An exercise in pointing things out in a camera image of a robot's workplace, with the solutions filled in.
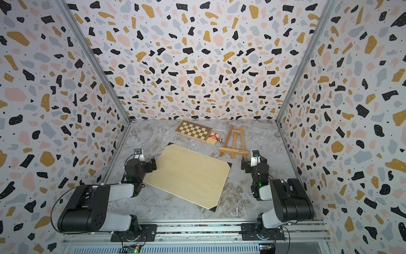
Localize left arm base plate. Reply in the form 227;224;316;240
110;224;158;244

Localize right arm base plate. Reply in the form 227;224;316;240
241;223;286;241

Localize light wooden board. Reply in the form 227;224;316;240
144;144;232;211

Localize small wooden easel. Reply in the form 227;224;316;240
218;125;249;159

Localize wooden chessboard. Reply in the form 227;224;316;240
175;120;212;143

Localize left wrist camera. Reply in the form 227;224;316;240
133;148;145;162

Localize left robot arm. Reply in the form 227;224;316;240
52;158;157;244

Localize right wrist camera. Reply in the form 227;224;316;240
251;150;261;167

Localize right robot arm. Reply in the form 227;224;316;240
241;159;315;241

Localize red yellow small box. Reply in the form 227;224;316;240
206;132;220;145

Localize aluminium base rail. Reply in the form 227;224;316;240
60;219;335;254

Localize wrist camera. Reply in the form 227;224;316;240
133;148;145;162
251;150;261;167

